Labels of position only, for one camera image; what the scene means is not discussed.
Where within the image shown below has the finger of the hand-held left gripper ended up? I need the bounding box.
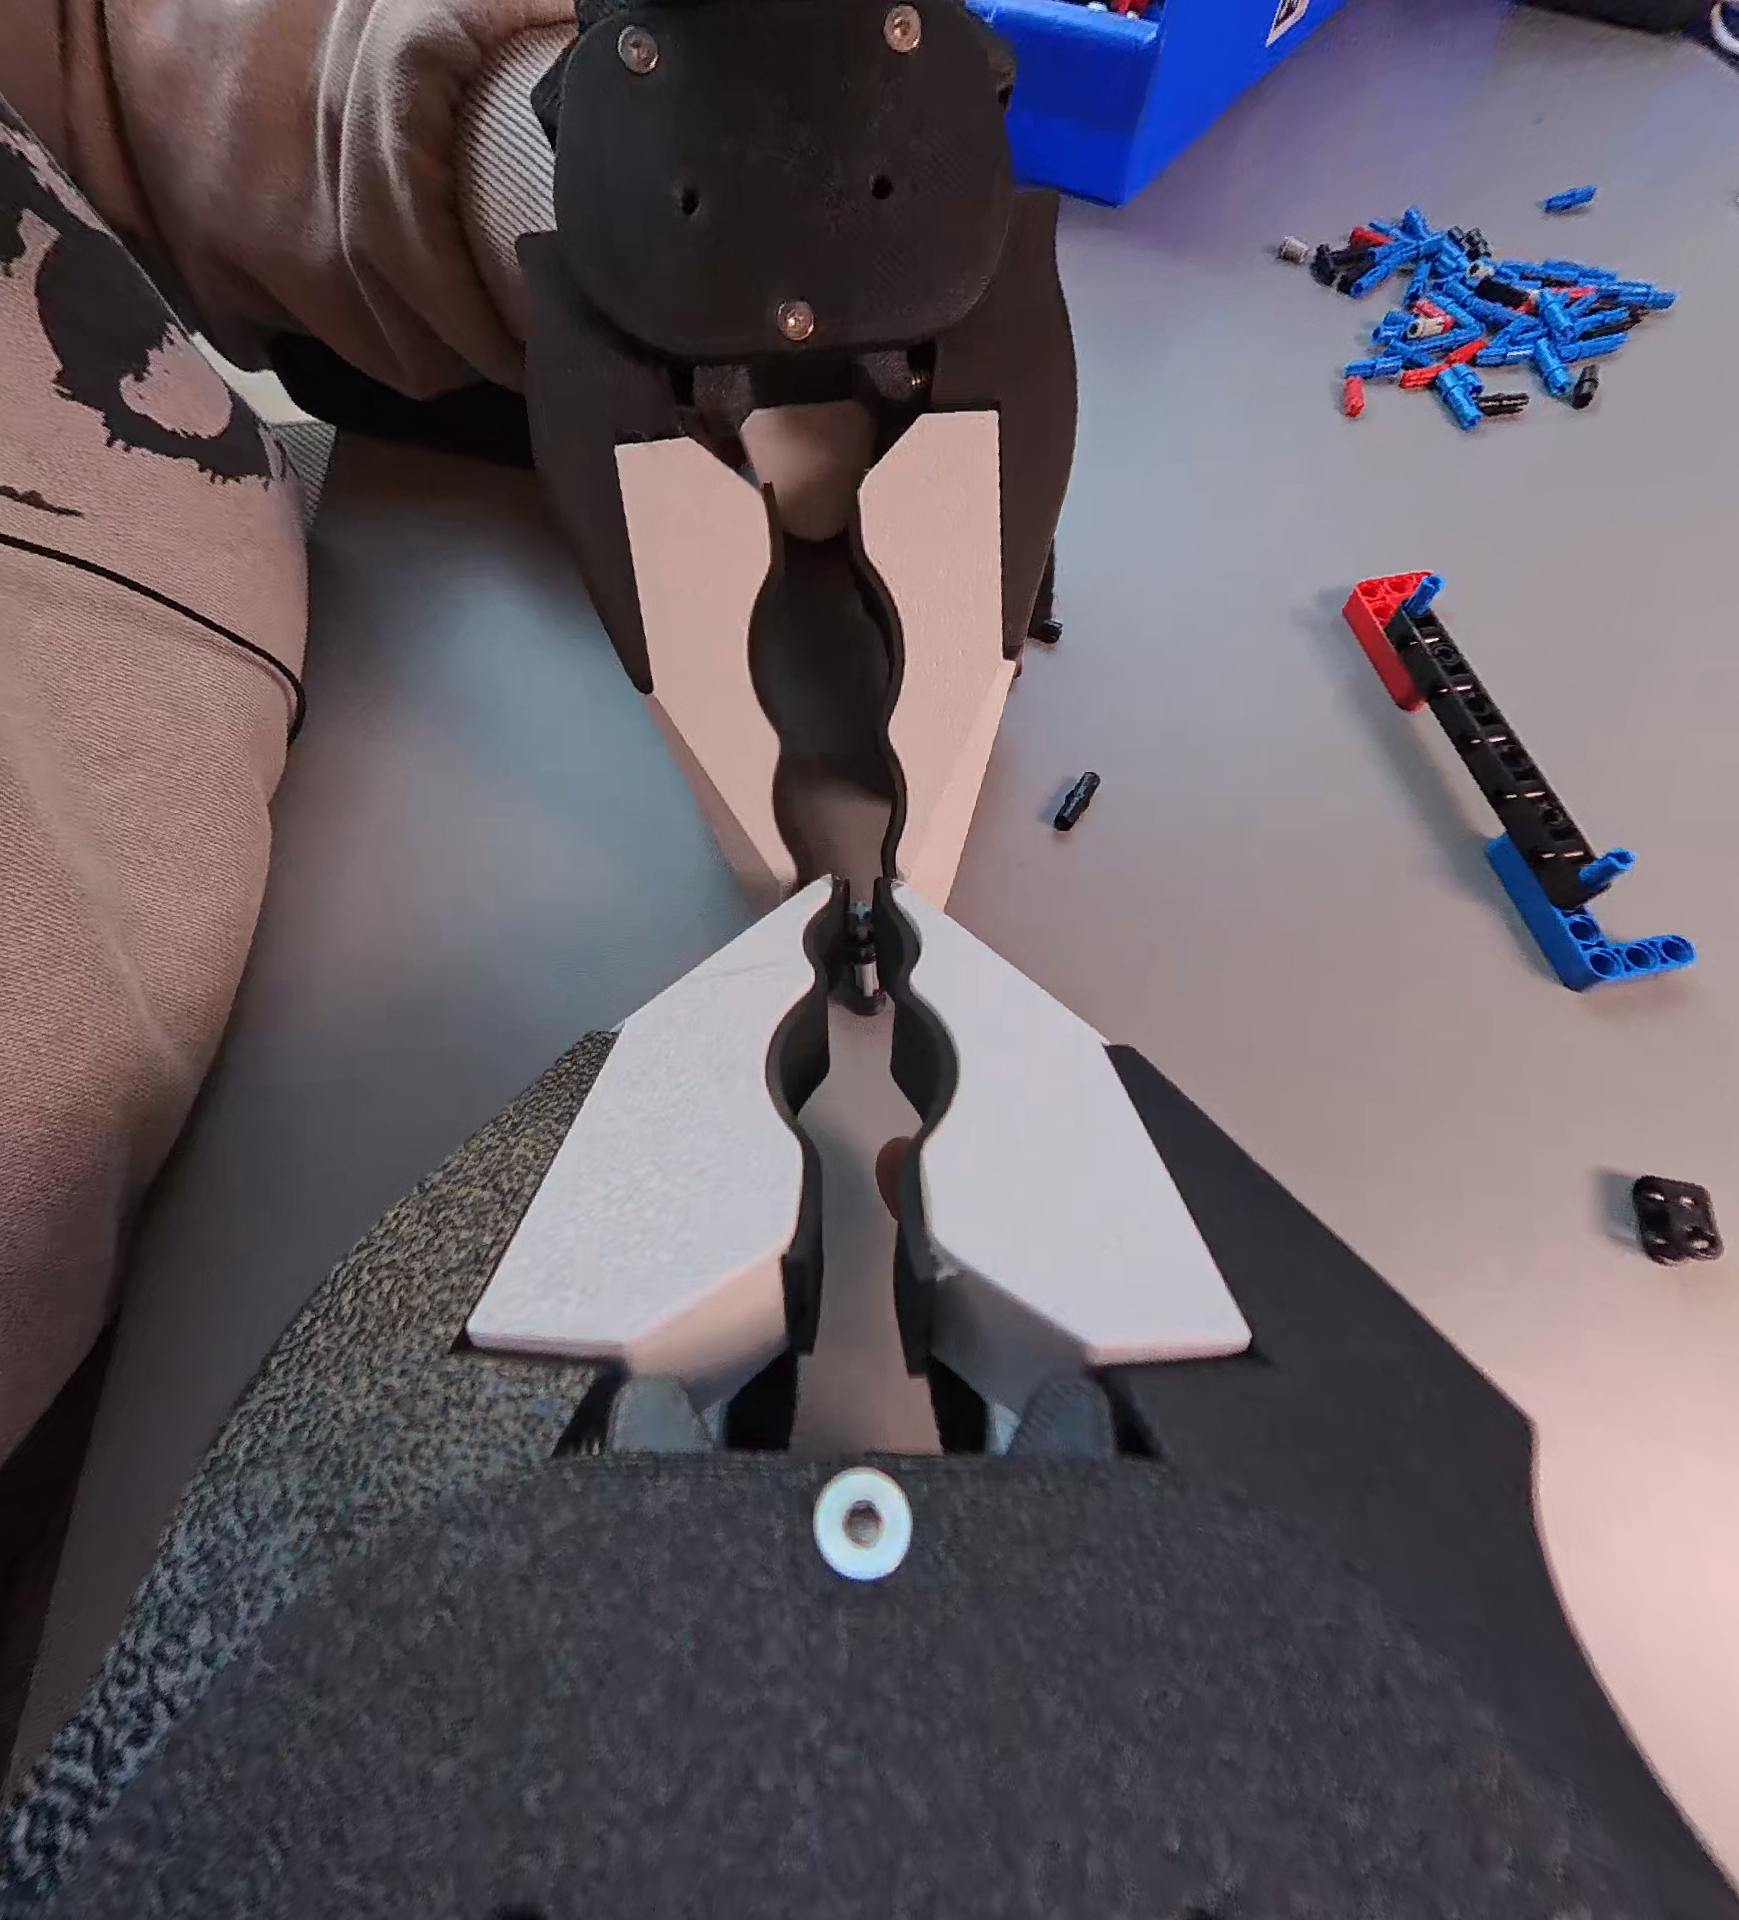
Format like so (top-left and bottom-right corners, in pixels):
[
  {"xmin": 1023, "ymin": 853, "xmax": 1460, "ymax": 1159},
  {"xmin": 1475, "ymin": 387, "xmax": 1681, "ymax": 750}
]
[
  {"xmin": 612, "ymin": 435, "xmax": 812, "ymax": 903},
  {"xmin": 862, "ymin": 409, "xmax": 1014, "ymax": 903}
]

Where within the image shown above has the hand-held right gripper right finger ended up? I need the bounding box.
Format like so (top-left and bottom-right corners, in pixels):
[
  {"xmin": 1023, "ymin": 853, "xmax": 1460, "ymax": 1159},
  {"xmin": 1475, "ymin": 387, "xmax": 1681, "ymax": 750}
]
[{"xmin": 876, "ymin": 882, "xmax": 1250, "ymax": 1420}]

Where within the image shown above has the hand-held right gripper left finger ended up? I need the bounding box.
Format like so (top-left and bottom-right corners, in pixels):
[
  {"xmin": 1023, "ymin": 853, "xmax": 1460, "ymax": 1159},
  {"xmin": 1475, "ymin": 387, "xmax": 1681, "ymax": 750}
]
[{"xmin": 466, "ymin": 878, "xmax": 843, "ymax": 1415}]

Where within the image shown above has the person's left forearm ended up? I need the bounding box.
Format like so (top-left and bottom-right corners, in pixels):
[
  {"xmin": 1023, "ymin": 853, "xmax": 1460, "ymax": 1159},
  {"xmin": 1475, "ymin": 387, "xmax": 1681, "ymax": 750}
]
[{"xmin": 0, "ymin": 0, "xmax": 585, "ymax": 399}]

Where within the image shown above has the black red blue lego beam assembly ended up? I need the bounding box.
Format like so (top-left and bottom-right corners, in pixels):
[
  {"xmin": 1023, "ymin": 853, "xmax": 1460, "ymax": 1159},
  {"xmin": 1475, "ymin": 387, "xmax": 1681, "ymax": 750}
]
[{"xmin": 1340, "ymin": 569, "xmax": 1699, "ymax": 995}]

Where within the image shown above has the pile of lego pins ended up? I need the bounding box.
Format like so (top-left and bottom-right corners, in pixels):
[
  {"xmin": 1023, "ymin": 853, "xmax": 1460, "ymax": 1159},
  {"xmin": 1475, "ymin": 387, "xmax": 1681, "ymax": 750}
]
[{"xmin": 1275, "ymin": 207, "xmax": 1678, "ymax": 435}]

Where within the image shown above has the blue plastic bin with tag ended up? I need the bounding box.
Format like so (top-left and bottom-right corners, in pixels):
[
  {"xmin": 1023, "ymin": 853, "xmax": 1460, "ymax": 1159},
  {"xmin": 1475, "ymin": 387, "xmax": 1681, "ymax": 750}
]
[{"xmin": 963, "ymin": 0, "xmax": 1354, "ymax": 208}]

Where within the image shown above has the person's beige sweatshirt torso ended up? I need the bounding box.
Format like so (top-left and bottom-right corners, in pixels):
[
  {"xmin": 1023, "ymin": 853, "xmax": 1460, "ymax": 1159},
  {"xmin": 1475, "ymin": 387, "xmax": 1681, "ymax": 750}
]
[{"xmin": 0, "ymin": 0, "xmax": 312, "ymax": 1728}]

